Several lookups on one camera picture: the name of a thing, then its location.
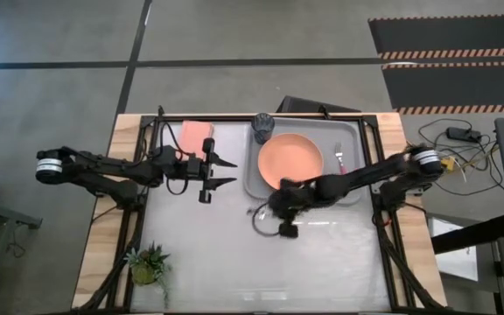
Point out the white paper sheet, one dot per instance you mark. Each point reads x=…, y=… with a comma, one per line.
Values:
x=455, y=258

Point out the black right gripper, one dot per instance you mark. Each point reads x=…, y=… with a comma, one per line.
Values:
x=296, y=199

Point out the dark grey cup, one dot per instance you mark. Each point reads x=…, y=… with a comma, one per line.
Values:
x=263, y=127

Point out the black flat box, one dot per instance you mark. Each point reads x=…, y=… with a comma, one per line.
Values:
x=304, y=106

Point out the black power adapter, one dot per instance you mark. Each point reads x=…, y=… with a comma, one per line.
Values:
x=464, y=134

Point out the pink sponge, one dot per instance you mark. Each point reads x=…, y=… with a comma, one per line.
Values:
x=191, y=135

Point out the grey plastic tray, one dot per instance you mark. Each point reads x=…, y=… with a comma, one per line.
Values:
x=348, y=127

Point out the orange round plate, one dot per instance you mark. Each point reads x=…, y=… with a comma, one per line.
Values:
x=291, y=159

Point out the small potted green plant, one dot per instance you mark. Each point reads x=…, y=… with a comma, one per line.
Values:
x=147, y=264

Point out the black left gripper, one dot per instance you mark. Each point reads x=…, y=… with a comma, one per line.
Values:
x=206, y=172

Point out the white table mat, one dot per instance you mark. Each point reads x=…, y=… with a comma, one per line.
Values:
x=217, y=262

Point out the black hazard-striped floor mat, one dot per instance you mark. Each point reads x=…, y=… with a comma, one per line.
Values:
x=449, y=35
x=453, y=87

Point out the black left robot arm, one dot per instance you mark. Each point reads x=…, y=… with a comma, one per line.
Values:
x=103, y=172

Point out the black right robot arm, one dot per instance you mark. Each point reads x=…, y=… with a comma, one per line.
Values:
x=366, y=172

